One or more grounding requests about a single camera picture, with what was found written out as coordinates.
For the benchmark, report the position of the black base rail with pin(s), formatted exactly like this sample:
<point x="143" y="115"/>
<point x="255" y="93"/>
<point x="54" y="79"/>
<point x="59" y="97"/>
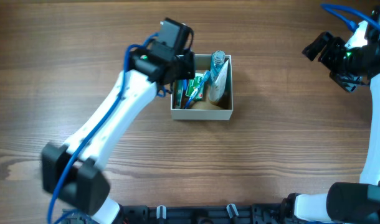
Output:
<point x="252" y="214"/>

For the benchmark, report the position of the white cream tube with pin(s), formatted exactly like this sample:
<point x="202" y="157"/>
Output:
<point x="218" y="81"/>

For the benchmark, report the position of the Colgate toothpaste tube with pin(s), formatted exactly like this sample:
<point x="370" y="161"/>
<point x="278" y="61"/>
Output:
<point x="178" y="94"/>

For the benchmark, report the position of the teal mouthwash bottle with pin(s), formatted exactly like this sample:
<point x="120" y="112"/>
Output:
<point x="218" y="57"/>

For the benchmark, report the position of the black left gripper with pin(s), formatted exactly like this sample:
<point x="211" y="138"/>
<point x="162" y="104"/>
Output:
<point x="186" y="66"/>

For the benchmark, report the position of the white cardboard box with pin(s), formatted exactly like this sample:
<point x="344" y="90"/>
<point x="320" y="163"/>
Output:
<point x="204" y="109"/>

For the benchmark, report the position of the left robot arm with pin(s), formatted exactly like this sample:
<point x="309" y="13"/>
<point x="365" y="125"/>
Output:
<point x="73" y="172"/>

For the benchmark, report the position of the blue disposable razor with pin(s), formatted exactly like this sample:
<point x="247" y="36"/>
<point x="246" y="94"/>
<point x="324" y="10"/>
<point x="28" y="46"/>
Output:
<point x="185" y="85"/>

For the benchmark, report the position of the green Dettol soap bar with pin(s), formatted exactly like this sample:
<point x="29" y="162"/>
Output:
<point x="196" y="84"/>

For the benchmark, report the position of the blue white toothbrush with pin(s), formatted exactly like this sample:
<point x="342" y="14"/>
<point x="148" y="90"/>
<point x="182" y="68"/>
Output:
<point x="205" y="79"/>

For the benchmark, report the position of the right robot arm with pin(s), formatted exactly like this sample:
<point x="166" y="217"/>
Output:
<point x="348" y="202"/>

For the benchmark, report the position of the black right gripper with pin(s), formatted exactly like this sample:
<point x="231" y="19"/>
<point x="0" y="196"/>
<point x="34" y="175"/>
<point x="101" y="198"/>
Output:
<point x="328" y="56"/>

